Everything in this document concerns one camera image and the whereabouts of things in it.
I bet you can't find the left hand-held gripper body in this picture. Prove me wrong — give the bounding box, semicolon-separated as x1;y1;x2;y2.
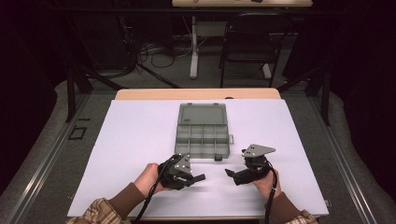
157;153;194;191

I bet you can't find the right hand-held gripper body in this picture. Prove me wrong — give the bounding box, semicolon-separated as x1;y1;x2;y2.
233;143;276;187

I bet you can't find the grey transparent compartment box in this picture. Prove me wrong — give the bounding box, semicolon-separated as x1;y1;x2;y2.
174;102;235;161

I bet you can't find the person's right hand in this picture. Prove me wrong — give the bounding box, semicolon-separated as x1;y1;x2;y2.
252;169;282;200

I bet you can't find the person's left hand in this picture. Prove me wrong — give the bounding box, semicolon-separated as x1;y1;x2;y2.
134;162;166;198

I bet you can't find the white table mat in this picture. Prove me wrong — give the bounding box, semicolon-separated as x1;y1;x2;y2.
66;98;330;218

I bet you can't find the black metal stand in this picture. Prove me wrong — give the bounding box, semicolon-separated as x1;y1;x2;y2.
276;65;332;127
64;65;95;123

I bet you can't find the black folding chair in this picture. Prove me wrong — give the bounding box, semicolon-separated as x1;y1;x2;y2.
219;12;294;89

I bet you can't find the wooden desk with white legs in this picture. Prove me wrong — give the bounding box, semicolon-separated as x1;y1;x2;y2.
171;0;314;79

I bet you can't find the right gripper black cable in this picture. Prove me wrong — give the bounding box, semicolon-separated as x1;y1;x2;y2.
264;167;279;224

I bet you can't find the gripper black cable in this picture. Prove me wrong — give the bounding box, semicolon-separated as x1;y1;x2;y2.
134;160;166;224
264;167;279;224

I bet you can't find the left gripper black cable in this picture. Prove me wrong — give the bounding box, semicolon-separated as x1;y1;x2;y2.
134;160;166;224

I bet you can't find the bundle of floor cables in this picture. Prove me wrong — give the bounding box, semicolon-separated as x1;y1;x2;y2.
136;33;194;70

